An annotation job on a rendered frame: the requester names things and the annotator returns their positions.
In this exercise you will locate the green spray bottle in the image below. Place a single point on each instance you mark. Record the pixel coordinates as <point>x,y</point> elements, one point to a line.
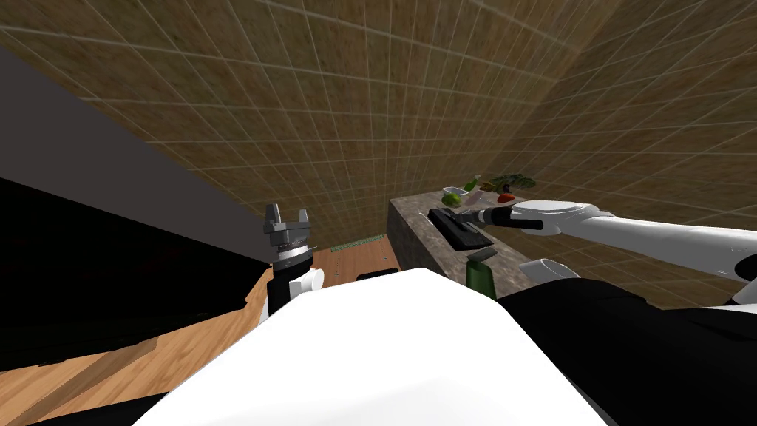
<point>471,184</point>

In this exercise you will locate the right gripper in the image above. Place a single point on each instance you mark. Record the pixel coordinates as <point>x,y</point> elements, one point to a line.
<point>466,218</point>

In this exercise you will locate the dark green bottle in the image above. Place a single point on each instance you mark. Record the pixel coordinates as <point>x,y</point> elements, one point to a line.
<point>481,280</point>

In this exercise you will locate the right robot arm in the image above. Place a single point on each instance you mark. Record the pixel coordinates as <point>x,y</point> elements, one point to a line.
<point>650,238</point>

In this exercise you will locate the green round fruit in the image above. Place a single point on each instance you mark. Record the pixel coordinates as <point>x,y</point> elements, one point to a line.
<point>451,200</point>

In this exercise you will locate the black flat slab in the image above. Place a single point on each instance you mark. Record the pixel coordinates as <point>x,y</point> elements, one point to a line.
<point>467,235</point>

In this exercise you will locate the leafy green plant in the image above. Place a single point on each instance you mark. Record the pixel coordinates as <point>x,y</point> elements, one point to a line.
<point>512,181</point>

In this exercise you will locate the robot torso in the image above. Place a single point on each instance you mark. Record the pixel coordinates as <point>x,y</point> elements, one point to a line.
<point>390,361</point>

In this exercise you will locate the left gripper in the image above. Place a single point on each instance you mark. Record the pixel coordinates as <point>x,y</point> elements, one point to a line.
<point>288,235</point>

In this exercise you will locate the red tomato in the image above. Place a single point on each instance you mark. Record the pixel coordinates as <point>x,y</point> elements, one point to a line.
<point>505,198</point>

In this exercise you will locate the small white bowl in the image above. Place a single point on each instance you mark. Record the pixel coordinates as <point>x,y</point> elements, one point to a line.
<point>452,190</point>

